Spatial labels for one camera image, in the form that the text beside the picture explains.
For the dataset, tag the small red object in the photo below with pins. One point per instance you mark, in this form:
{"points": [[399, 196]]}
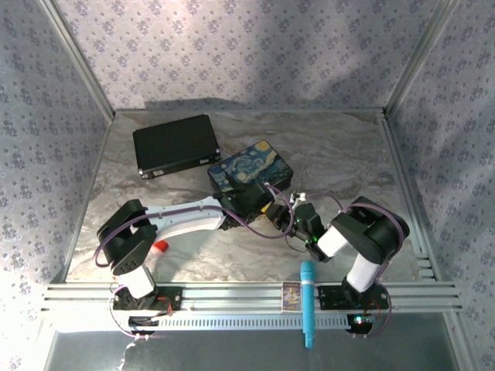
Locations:
{"points": [[162, 246]]}

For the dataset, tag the aluminium mounting rail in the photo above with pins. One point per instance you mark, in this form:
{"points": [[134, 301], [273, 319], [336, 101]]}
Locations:
{"points": [[232, 295]]}

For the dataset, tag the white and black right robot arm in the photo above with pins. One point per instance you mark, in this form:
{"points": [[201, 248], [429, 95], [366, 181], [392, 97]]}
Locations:
{"points": [[371, 232]]}

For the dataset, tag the grey metal sheet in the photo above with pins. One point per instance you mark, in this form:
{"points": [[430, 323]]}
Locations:
{"points": [[247, 353]]}

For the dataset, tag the black hard case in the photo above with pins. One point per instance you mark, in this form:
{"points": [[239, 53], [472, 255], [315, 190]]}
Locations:
{"points": [[174, 147]]}

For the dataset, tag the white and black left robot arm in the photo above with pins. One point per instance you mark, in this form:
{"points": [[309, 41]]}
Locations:
{"points": [[181, 220]]}

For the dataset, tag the small picture card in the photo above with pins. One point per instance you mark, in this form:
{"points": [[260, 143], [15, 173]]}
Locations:
{"points": [[291, 297]]}

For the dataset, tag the starry night tin box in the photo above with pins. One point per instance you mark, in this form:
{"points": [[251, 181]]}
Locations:
{"points": [[251, 166]]}

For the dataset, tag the small board with lit LEDs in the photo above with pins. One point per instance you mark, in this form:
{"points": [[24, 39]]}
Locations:
{"points": [[359, 320]]}

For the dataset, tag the aluminium frame post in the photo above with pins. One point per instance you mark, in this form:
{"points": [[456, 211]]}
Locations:
{"points": [[81, 62], [421, 54]]}

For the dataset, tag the cyan marker pen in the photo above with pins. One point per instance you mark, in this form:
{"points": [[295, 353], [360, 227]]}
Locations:
{"points": [[308, 293]]}

